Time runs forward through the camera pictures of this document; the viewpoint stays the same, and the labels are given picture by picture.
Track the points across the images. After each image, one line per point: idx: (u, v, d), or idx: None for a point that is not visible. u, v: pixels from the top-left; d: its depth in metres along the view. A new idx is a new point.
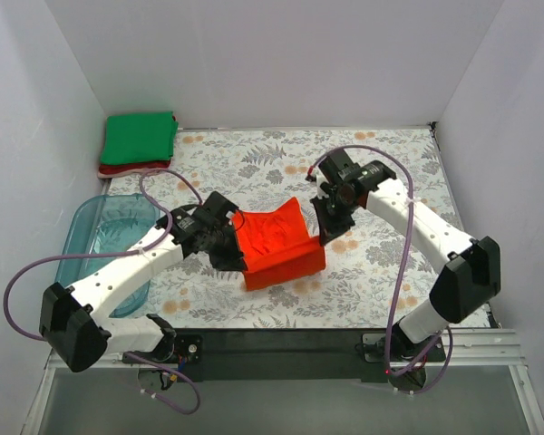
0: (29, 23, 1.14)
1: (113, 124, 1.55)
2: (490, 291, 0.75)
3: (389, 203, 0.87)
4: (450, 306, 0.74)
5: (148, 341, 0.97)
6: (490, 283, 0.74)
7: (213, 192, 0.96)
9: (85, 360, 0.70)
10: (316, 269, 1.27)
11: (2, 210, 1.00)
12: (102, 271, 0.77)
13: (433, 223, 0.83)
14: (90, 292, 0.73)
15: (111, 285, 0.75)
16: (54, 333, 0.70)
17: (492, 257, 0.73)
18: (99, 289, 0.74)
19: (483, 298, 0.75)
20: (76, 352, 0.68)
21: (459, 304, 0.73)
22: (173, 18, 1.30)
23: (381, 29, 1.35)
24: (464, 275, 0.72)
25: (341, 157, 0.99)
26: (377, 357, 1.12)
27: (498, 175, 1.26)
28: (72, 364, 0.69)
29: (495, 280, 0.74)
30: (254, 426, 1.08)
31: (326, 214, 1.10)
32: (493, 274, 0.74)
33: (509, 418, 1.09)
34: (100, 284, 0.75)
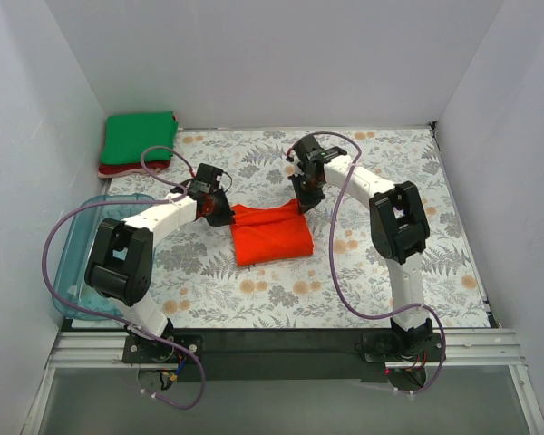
0: (29, 23, 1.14)
1: (113, 124, 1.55)
2: (421, 229, 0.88)
3: (337, 169, 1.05)
4: (384, 244, 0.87)
5: (158, 323, 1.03)
6: (416, 221, 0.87)
7: (204, 164, 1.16)
9: (132, 292, 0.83)
10: (306, 251, 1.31)
11: (1, 211, 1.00)
12: (146, 212, 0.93)
13: (369, 176, 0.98)
14: (140, 221, 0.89)
15: (155, 218, 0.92)
16: (104, 268, 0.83)
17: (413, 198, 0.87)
18: (147, 219, 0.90)
19: (415, 236, 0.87)
20: (136, 268, 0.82)
21: (391, 238, 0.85)
22: (174, 18, 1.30)
23: (381, 29, 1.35)
24: (388, 210, 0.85)
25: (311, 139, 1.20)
26: (378, 357, 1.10)
27: (498, 175, 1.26)
28: (124, 293, 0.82)
29: (422, 220, 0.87)
30: (254, 426, 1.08)
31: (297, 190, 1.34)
32: (418, 213, 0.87)
33: (510, 418, 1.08)
34: (147, 217, 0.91)
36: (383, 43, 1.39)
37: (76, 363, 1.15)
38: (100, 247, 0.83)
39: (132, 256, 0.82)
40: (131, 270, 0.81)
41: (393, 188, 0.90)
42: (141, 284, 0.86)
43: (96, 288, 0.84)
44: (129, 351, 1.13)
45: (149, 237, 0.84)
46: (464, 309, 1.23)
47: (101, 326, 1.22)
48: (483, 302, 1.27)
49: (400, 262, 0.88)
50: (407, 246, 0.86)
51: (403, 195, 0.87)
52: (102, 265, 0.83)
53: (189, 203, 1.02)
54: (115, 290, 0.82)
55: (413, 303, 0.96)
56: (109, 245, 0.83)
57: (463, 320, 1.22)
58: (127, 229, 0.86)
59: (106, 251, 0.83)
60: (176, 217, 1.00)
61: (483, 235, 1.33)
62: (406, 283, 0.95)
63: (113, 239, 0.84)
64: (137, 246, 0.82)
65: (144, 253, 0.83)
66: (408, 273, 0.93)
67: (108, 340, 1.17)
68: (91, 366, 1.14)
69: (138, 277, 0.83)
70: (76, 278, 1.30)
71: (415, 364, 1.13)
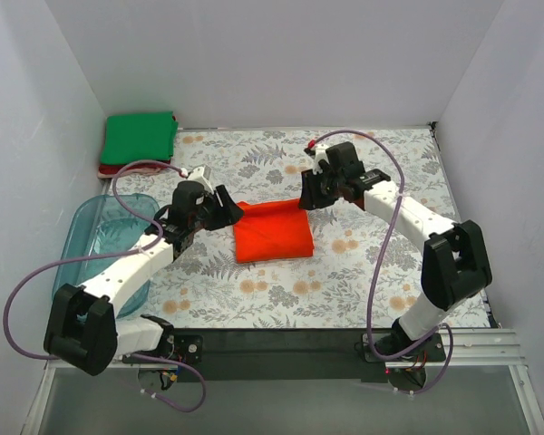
0: (28, 23, 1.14)
1: (113, 124, 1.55)
2: (482, 277, 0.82)
3: (381, 198, 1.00)
4: (440, 290, 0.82)
5: (150, 340, 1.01)
6: (477, 267, 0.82)
7: (175, 190, 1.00)
9: (97, 363, 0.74)
10: (306, 251, 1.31)
11: (1, 210, 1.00)
12: (110, 271, 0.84)
13: (420, 212, 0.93)
14: (102, 285, 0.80)
15: (120, 279, 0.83)
16: (63, 342, 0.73)
17: (471, 241, 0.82)
18: (111, 283, 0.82)
19: (475, 285, 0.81)
20: (95, 343, 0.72)
21: (448, 288, 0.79)
22: (174, 18, 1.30)
23: (381, 29, 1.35)
24: (446, 256, 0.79)
25: (349, 149, 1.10)
26: (378, 358, 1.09)
27: (498, 176, 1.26)
28: (87, 368, 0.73)
29: (483, 265, 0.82)
30: (254, 427, 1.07)
31: (314, 191, 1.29)
32: (480, 259, 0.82)
33: (510, 418, 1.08)
34: (110, 279, 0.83)
36: (383, 43, 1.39)
37: None
38: (57, 315, 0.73)
39: (92, 330, 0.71)
40: (89, 345, 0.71)
41: (455, 229, 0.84)
42: (106, 352, 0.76)
43: (57, 357, 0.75)
44: None
45: (109, 308, 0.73)
46: (464, 309, 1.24)
47: None
48: (483, 302, 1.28)
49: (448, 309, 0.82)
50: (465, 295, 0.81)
51: (465, 238, 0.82)
52: (61, 335, 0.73)
53: (161, 250, 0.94)
54: (76, 363, 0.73)
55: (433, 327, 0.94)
56: (65, 314, 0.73)
57: (463, 320, 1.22)
58: (88, 296, 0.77)
59: (64, 321, 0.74)
60: (148, 267, 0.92)
61: (483, 236, 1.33)
62: (440, 318, 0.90)
63: (72, 308, 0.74)
64: (95, 322, 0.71)
65: (103, 326, 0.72)
66: (444, 312, 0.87)
67: None
68: None
69: (100, 350, 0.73)
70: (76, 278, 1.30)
71: (415, 364, 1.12)
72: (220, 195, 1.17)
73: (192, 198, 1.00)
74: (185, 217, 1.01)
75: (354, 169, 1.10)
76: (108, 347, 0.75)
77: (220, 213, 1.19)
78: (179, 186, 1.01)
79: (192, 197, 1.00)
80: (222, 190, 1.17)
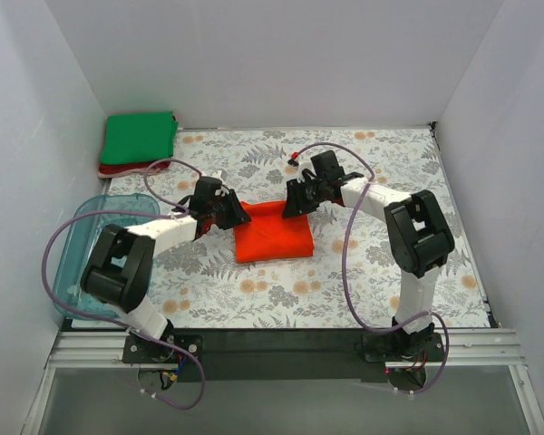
0: (28, 23, 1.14)
1: (113, 124, 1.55)
2: (445, 239, 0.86)
3: (353, 188, 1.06)
4: (406, 256, 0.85)
5: (156, 324, 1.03)
6: (438, 231, 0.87)
7: (201, 179, 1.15)
9: (131, 297, 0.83)
10: (306, 251, 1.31)
11: (1, 210, 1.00)
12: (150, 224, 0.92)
13: (385, 190, 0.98)
14: (143, 231, 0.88)
15: (157, 230, 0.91)
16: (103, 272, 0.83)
17: (429, 205, 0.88)
18: (150, 231, 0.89)
19: (439, 247, 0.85)
20: (135, 273, 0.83)
21: (412, 249, 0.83)
22: (174, 18, 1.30)
23: (381, 29, 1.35)
24: (403, 217, 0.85)
25: (331, 156, 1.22)
26: (378, 357, 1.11)
27: (498, 175, 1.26)
28: (121, 297, 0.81)
29: (442, 227, 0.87)
30: (254, 426, 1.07)
31: (297, 198, 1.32)
32: (438, 222, 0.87)
33: (510, 419, 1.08)
34: (149, 228, 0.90)
36: (383, 43, 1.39)
37: (76, 363, 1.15)
38: (101, 251, 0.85)
39: (133, 260, 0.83)
40: (129, 275, 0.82)
41: (410, 198, 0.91)
42: (139, 293, 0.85)
43: (92, 294, 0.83)
44: (129, 351, 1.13)
45: (150, 243, 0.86)
46: (465, 309, 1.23)
47: (101, 325, 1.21)
48: (483, 302, 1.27)
49: (421, 274, 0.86)
50: (431, 258, 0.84)
51: (422, 205, 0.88)
52: (100, 269, 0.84)
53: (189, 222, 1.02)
54: (111, 294, 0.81)
55: (421, 312, 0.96)
56: (109, 249, 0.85)
57: (463, 320, 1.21)
58: (128, 236, 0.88)
59: (106, 256, 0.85)
60: (178, 233, 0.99)
61: (483, 235, 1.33)
62: (420, 294, 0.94)
63: (113, 246, 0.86)
64: (139, 250, 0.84)
65: (143, 258, 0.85)
66: (423, 285, 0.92)
67: (108, 340, 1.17)
68: (91, 366, 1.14)
69: (135, 285, 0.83)
70: (76, 279, 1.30)
71: (415, 364, 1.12)
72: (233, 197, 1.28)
73: (212, 190, 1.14)
74: (204, 207, 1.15)
75: (337, 174, 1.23)
76: (140, 285, 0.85)
77: (232, 213, 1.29)
78: (201, 178, 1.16)
79: (213, 188, 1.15)
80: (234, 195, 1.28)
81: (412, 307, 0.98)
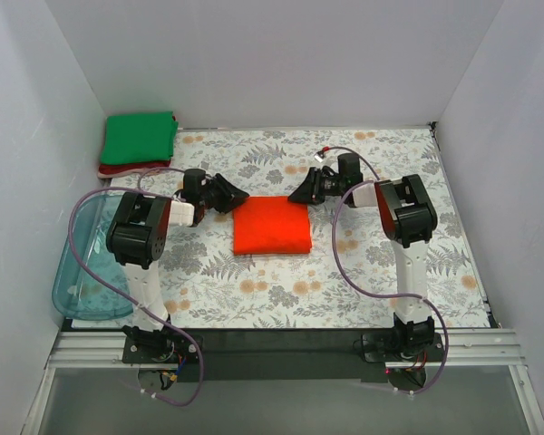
0: (29, 23, 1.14)
1: (113, 124, 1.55)
2: (428, 214, 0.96)
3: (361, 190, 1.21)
4: (391, 227, 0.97)
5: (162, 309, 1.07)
6: (422, 206, 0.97)
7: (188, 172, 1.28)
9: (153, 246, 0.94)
10: (304, 249, 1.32)
11: (1, 210, 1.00)
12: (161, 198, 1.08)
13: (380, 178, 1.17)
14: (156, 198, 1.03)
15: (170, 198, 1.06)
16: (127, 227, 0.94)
17: (413, 183, 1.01)
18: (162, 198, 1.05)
19: (422, 220, 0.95)
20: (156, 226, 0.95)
21: (395, 217, 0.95)
22: (174, 18, 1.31)
23: (380, 28, 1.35)
24: (388, 194, 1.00)
25: (356, 163, 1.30)
26: (378, 357, 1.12)
27: (497, 175, 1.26)
28: (144, 246, 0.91)
29: (426, 202, 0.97)
30: (254, 427, 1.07)
31: (315, 186, 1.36)
32: (421, 198, 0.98)
33: (510, 419, 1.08)
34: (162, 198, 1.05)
36: (384, 43, 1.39)
37: (76, 363, 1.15)
38: (124, 211, 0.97)
39: (154, 216, 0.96)
40: (151, 226, 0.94)
41: (401, 181, 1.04)
42: (159, 247, 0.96)
43: (116, 247, 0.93)
44: (129, 351, 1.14)
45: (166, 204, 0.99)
46: (465, 309, 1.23)
47: (101, 326, 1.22)
48: (483, 302, 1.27)
49: (404, 244, 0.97)
50: (412, 229, 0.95)
51: (410, 186, 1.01)
52: (123, 227, 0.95)
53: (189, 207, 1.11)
54: (136, 246, 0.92)
55: (414, 293, 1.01)
56: (131, 211, 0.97)
57: (463, 320, 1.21)
58: (146, 202, 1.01)
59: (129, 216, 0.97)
60: (182, 213, 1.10)
61: (483, 235, 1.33)
62: (409, 270, 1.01)
63: (134, 208, 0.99)
64: (158, 207, 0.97)
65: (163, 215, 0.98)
66: (412, 260, 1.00)
67: (109, 340, 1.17)
68: (91, 366, 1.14)
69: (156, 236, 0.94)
70: (76, 278, 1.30)
71: (415, 364, 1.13)
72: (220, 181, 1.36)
73: (199, 182, 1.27)
74: (194, 197, 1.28)
75: (357, 179, 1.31)
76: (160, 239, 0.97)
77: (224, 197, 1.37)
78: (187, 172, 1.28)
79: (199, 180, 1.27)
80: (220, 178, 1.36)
81: None
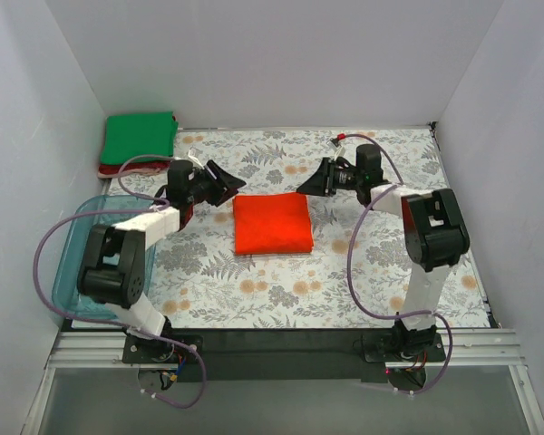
0: (29, 24, 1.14)
1: (113, 124, 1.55)
2: (459, 236, 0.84)
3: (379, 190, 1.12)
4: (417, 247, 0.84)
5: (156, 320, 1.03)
6: (451, 227, 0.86)
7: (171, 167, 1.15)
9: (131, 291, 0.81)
10: (304, 249, 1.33)
11: (2, 210, 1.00)
12: (133, 217, 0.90)
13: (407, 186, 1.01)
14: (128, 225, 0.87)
15: (144, 222, 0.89)
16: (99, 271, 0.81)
17: (445, 198, 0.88)
18: (133, 225, 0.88)
19: (451, 244, 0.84)
20: (131, 267, 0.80)
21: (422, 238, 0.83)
22: (174, 19, 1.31)
23: (380, 28, 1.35)
24: (418, 208, 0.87)
25: (376, 158, 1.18)
26: (378, 357, 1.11)
27: (497, 175, 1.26)
28: (121, 294, 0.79)
29: (457, 224, 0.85)
30: (254, 427, 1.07)
31: (328, 178, 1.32)
32: (452, 217, 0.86)
33: (510, 419, 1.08)
34: (136, 223, 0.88)
36: (384, 43, 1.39)
37: (76, 363, 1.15)
38: (92, 251, 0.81)
39: (128, 254, 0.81)
40: (126, 270, 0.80)
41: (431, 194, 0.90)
42: (137, 287, 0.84)
43: (90, 295, 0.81)
44: (129, 351, 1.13)
45: (141, 237, 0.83)
46: (465, 309, 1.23)
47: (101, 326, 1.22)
48: (483, 302, 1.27)
49: (427, 267, 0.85)
50: (441, 254, 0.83)
51: (441, 201, 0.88)
52: (95, 268, 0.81)
53: (173, 214, 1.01)
54: (111, 292, 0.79)
55: (423, 309, 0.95)
56: (100, 250, 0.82)
57: (463, 320, 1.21)
58: (117, 233, 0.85)
59: (98, 256, 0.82)
60: (163, 225, 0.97)
61: (483, 236, 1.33)
62: (425, 290, 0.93)
63: (104, 245, 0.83)
64: (131, 246, 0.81)
65: (138, 253, 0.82)
66: (430, 282, 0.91)
67: (108, 340, 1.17)
68: (91, 366, 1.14)
69: (132, 278, 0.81)
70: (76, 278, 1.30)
71: (415, 364, 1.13)
72: (212, 169, 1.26)
73: (186, 176, 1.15)
74: (182, 195, 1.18)
75: (376, 177, 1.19)
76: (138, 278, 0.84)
77: (217, 188, 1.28)
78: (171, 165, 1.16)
79: (186, 174, 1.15)
80: (213, 165, 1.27)
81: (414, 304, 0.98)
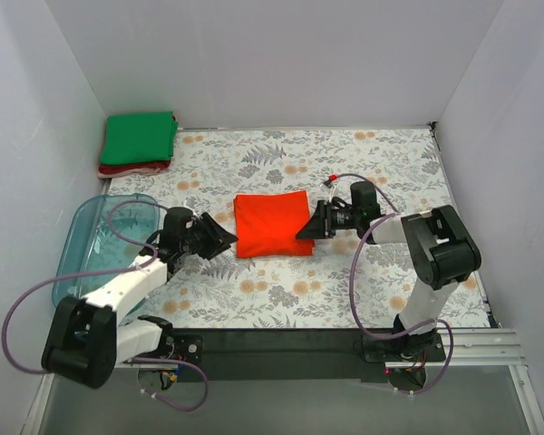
0: (29, 24, 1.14)
1: (113, 125, 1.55)
2: (468, 250, 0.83)
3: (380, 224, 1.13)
4: (426, 265, 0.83)
5: (150, 340, 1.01)
6: (460, 240, 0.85)
7: (168, 213, 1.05)
9: (100, 373, 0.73)
10: (304, 252, 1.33)
11: (1, 210, 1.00)
12: (111, 285, 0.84)
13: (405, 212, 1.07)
14: (104, 297, 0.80)
15: (120, 291, 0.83)
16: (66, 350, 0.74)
17: (448, 217, 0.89)
18: (110, 295, 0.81)
19: (461, 257, 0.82)
20: (97, 353, 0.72)
21: (432, 256, 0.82)
22: (174, 18, 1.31)
23: (380, 28, 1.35)
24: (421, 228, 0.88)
25: (373, 193, 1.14)
26: (377, 358, 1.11)
27: (498, 175, 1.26)
28: (89, 378, 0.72)
29: (465, 237, 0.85)
30: (254, 427, 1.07)
31: (326, 220, 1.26)
32: (458, 232, 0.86)
33: (510, 419, 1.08)
34: (111, 292, 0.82)
36: (384, 42, 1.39)
37: None
38: (58, 329, 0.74)
39: (94, 336, 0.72)
40: (92, 353, 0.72)
41: (432, 215, 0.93)
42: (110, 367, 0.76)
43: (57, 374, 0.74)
44: None
45: (112, 314, 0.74)
46: (464, 309, 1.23)
47: None
48: (483, 302, 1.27)
49: (438, 285, 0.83)
50: (453, 269, 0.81)
51: (442, 218, 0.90)
52: (62, 348, 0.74)
53: (159, 267, 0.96)
54: (79, 375, 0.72)
55: (426, 320, 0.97)
56: (68, 326, 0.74)
57: (463, 320, 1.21)
58: (90, 306, 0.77)
59: (66, 333, 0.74)
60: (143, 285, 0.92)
61: (483, 236, 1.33)
62: (431, 304, 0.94)
63: (72, 320, 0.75)
64: (98, 328, 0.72)
65: (107, 334, 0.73)
66: (436, 296, 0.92)
67: None
68: None
69: (102, 360, 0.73)
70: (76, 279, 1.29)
71: (415, 364, 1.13)
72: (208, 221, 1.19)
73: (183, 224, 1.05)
74: (177, 242, 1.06)
75: (374, 212, 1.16)
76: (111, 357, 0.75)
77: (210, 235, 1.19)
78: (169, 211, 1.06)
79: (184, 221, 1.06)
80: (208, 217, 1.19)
81: (414, 305, 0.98)
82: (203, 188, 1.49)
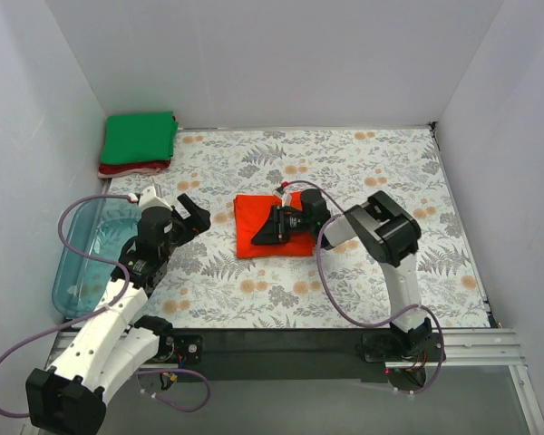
0: (28, 23, 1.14)
1: (113, 124, 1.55)
2: (409, 225, 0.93)
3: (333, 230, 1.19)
4: (379, 249, 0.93)
5: (148, 351, 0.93)
6: (398, 217, 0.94)
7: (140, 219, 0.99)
9: (88, 427, 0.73)
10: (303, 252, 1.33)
11: (2, 209, 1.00)
12: (80, 340, 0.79)
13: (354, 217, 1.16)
14: (73, 363, 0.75)
15: (90, 350, 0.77)
16: (50, 414, 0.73)
17: (381, 198, 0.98)
18: (80, 359, 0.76)
19: (406, 233, 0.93)
20: (79, 420, 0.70)
21: (382, 241, 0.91)
22: (174, 17, 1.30)
23: (381, 28, 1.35)
24: None
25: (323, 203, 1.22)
26: (377, 357, 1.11)
27: (498, 175, 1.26)
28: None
29: (401, 213, 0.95)
30: (254, 427, 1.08)
31: (280, 224, 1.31)
32: (394, 209, 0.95)
33: (509, 419, 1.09)
34: (81, 352, 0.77)
36: (384, 42, 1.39)
37: None
38: (35, 402, 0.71)
39: (71, 410, 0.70)
40: (73, 420, 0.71)
41: (368, 201, 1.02)
42: (98, 418, 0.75)
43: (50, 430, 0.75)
44: None
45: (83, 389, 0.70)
46: (465, 309, 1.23)
47: None
48: (483, 302, 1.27)
49: (395, 263, 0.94)
50: (400, 246, 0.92)
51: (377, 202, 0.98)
52: (44, 414, 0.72)
53: (131, 301, 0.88)
54: (65, 434, 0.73)
55: (411, 305, 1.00)
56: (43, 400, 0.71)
57: (463, 320, 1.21)
58: (61, 378, 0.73)
59: (44, 402, 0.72)
60: (116, 329, 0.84)
61: (483, 236, 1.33)
62: (403, 285, 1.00)
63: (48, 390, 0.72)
64: (71, 404, 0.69)
65: (83, 405, 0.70)
66: (403, 275, 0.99)
67: None
68: None
69: (85, 421, 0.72)
70: (76, 278, 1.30)
71: (415, 364, 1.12)
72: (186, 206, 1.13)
73: (160, 228, 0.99)
74: (154, 251, 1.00)
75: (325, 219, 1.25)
76: (96, 412, 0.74)
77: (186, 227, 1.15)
78: (142, 217, 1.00)
79: (160, 227, 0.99)
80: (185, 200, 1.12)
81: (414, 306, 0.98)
82: (203, 188, 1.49)
